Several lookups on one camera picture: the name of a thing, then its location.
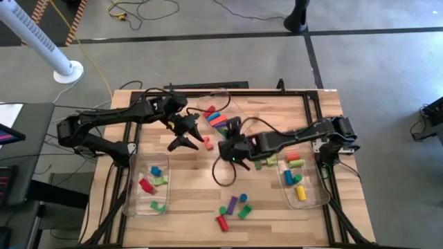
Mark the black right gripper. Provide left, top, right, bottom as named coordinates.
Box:
left=217, top=134, right=260, bottom=172

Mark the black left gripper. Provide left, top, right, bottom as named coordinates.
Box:
left=167, top=114, right=206, bottom=153

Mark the coral rectangular block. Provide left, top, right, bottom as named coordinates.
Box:
left=208, top=114, right=228, bottom=127

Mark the red arch block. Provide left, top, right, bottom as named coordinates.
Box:
left=138, top=177, right=157, bottom=195

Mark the green thick block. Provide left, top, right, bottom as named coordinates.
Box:
left=237, top=203, right=253, bottom=220

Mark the clear plastic bin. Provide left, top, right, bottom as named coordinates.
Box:
left=275, top=145, right=333, bottom=210
left=122, top=151, right=171, bottom=217
left=195, top=88, right=256, bottom=141

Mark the long black bar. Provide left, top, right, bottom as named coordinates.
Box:
left=163, top=80, right=250, bottom=91

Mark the red cylinder block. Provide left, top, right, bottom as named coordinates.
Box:
left=216, top=214, right=230, bottom=232

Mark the black power adapter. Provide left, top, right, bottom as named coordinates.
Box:
left=75, top=145, right=101, bottom=157

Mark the black desk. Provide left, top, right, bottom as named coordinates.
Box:
left=0, top=102, right=56, bottom=208

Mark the black pole stand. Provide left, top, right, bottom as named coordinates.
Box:
left=283, top=0, right=311, bottom=35

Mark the silver aluminium profile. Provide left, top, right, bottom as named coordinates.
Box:
left=24, top=202, right=48, bottom=249

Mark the black floor mat striped edge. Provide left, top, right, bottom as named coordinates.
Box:
left=0, top=0, right=89, bottom=48

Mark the black tablet screen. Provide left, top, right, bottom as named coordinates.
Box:
left=0, top=123, right=27, bottom=146

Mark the white paper sheet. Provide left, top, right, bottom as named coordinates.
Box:
left=0, top=102, right=24, bottom=129

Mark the white tower fan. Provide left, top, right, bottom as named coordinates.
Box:
left=0, top=0, right=85, bottom=85

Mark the black laptop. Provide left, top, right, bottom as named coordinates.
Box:
left=0, top=165, right=19, bottom=208

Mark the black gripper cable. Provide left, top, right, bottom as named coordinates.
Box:
left=211, top=116, right=278, bottom=188
left=136, top=86, right=232, bottom=118

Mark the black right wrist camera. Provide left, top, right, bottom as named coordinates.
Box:
left=226, top=116, right=243, bottom=138

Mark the black floor cable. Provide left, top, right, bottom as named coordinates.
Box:
left=213, top=0, right=288, bottom=21
left=118, top=80, right=144, bottom=91

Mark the black cable yellow plug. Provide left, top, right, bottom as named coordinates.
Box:
left=107, top=0, right=181, bottom=32

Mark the black device with cables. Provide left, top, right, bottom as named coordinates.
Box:
left=407, top=95, right=443, bottom=143

